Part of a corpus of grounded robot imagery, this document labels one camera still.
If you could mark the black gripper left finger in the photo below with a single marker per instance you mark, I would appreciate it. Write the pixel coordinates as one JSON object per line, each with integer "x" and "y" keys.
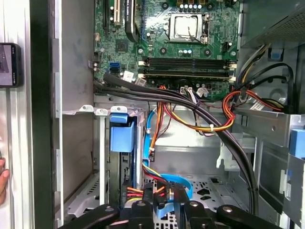
{"x": 140, "y": 214}

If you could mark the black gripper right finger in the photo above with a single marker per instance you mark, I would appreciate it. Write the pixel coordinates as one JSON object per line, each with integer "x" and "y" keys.
{"x": 196, "y": 214}

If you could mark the hard disk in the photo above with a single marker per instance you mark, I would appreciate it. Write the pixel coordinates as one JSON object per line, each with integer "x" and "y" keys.
{"x": 121, "y": 138}

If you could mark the person hand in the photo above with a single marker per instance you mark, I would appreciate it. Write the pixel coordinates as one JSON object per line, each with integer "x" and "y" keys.
{"x": 3, "y": 181}

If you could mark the silver optical drive cage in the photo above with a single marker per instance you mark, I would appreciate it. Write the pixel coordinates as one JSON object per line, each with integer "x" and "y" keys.
{"x": 262, "y": 119}

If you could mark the blue plastic bay latch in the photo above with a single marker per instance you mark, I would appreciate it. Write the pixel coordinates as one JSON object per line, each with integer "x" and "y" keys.
{"x": 297, "y": 143}

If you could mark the black PC case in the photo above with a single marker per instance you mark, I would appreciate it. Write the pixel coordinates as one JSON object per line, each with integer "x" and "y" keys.
{"x": 40, "y": 119}

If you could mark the black RAM slot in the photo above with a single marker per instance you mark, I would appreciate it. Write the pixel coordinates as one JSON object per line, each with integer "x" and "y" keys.
{"x": 186, "y": 74}
{"x": 186, "y": 62}

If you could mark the green motherboard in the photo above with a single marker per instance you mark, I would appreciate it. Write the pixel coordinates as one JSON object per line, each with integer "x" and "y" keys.
{"x": 157, "y": 50}

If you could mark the black graphics card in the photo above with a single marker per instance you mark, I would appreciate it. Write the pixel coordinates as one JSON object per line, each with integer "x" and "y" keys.
{"x": 131, "y": 26}

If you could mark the silver CPU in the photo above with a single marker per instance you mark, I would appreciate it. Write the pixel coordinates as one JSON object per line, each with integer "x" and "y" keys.
{"x": 183, "y": 26}

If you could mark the CPU socket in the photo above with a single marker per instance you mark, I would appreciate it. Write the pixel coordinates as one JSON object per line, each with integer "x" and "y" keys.
{"x": 170, "y": 26}

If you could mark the black smartphone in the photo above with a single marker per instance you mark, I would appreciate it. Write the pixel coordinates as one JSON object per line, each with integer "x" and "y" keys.
{"x": 10, "y": 64}

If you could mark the black expansion slot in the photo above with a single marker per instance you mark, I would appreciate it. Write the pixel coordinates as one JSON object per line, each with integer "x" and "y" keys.
{"x": 106, "y": 16}

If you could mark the white expansion slot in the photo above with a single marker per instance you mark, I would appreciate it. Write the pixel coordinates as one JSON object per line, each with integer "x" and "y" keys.
{"x": 116, "y": 12}

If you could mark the silver power supply unit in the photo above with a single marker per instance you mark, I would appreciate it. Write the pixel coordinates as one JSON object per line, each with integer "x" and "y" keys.
{"x": 274, "y": 21}

